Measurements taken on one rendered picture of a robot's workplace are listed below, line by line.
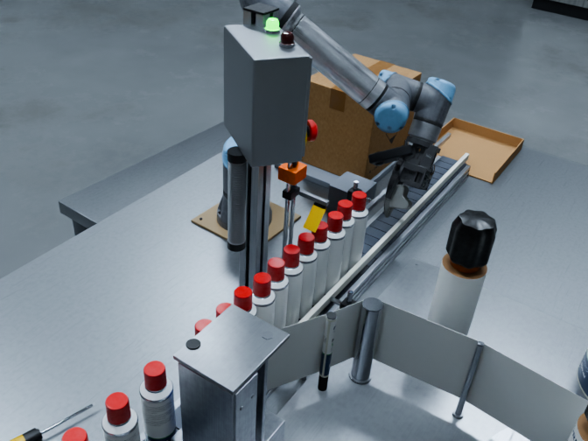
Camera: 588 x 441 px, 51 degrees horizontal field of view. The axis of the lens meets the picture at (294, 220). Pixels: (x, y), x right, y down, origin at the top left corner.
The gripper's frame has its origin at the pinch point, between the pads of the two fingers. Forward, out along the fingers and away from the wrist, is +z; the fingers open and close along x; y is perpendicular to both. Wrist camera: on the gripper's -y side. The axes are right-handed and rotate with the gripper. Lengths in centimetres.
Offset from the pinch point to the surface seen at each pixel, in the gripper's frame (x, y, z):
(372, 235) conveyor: -1.1, -0.7, 7.0
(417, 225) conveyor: 12.9, 5.7, 1.3
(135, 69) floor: 209, -291, -13
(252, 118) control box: -68, -4, -12
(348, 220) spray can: -27.2, 1.7, 2.6
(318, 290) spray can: -31.0, 2.1, 18.7
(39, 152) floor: 100, -239, 50
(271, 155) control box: -62, -2, -7
